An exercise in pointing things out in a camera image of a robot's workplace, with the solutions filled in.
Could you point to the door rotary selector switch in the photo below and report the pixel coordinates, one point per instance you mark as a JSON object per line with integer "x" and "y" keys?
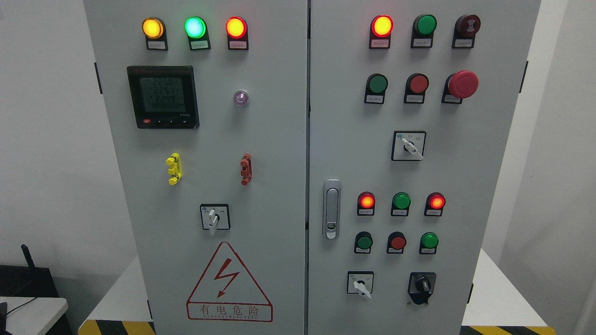
{"x": 215, "y": 217}

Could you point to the green lit indicator light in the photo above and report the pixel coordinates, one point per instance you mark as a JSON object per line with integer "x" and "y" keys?
{"x": 197, "y": 33}

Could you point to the yellow indicator light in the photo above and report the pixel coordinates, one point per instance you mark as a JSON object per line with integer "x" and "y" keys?
{"x": 155, "y": 34}

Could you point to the grey electrical control cabinet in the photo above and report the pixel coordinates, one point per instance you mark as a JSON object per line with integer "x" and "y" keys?
{"x": 306, "y": 122}

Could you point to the red terminal clip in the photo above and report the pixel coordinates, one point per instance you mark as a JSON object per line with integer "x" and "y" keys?
{"x": 246, "y": 169}

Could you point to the red lit indicator lower left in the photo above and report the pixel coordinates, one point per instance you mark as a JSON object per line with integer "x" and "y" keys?
{"x": 366, "y": 204}

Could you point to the small clear purple lamp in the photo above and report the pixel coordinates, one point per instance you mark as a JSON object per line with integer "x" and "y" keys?
{"x": 241, "y": 98}

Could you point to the green push button lower left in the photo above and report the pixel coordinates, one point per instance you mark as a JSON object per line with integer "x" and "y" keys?
{"x": 363, "y": 242}

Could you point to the green push button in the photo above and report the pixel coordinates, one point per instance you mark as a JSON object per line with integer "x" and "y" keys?
{"x": 375, "y": 89}
{"x": 363, "y": 242}
{"x": 428, "y": 243}

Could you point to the green indicator lower middle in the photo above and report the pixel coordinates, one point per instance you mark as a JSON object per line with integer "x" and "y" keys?
{"x": 400, "y": 205}

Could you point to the green push button upper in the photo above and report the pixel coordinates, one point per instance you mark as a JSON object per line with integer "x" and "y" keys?
{"x": 375, "y": 89}

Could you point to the yellow terminal clip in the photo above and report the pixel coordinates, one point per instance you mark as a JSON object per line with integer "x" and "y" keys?
{"x": 174, "y": 168}

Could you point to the red push button lower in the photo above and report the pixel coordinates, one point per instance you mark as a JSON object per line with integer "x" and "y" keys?
{"x": 396, "y": 243}

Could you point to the red push button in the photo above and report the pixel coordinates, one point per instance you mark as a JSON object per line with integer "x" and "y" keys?
{"x": 415, "y": 89}
{"x": 396, "y": 243}

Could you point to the red lit indicator lower right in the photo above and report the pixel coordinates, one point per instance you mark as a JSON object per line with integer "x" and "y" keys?
{"x": 435, "y": 203}

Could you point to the red electrical hazard warning sticker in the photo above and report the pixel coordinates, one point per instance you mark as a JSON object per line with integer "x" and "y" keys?
{"x": 227, "y": 291}

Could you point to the red push button upper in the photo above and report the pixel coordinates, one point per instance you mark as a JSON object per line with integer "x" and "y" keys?
{"x": 415, "y": 89}

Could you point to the green push button lower right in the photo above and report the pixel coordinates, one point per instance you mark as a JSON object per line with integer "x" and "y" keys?
{"x": 428, "y": 243}

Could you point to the black digital power meter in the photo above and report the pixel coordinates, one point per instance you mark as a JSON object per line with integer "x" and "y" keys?
{"x": 164, "y": 97}

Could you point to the red lit indicator light left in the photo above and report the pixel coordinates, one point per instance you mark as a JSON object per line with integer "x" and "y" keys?
{"x": 237, "y": 33}

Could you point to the red lit indicator top right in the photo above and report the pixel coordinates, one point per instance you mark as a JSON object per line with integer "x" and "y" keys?
{"x": 381, "y": 28}

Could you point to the red emergency stop button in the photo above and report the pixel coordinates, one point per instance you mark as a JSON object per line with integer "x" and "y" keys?
{"x": 459, "y": 86}

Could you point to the green indicator top right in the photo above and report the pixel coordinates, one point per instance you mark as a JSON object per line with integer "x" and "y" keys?
{"x": 423, "y": 29}

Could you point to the dark red buzzer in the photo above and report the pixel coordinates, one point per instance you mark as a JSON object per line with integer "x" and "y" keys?
{"x": 465, "y": 30}

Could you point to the white platform with hazard stripes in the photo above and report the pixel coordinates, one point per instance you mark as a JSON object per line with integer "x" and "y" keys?
{"x": 494, "y": 300}

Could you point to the black device with antenna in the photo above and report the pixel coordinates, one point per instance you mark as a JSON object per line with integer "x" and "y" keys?
{"x": 29, "y": 281}

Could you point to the white side table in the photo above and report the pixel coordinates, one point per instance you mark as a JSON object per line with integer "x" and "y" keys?
{"x": 36, "y": 317}

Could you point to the silver door latch handle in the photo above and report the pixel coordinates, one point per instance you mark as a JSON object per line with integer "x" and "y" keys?
{"x": 331, "y": 208}

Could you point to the upper right rotary selector switch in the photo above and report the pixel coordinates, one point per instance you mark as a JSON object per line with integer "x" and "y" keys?
{"x": 408, "y": 145}

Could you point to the bottom white rotary selector switch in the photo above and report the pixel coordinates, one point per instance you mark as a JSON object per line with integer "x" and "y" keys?
{"x": 360, "y": 283}

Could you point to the black knob selector switch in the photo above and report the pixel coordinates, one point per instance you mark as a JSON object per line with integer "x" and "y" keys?
{"x": 421, "y": 286}

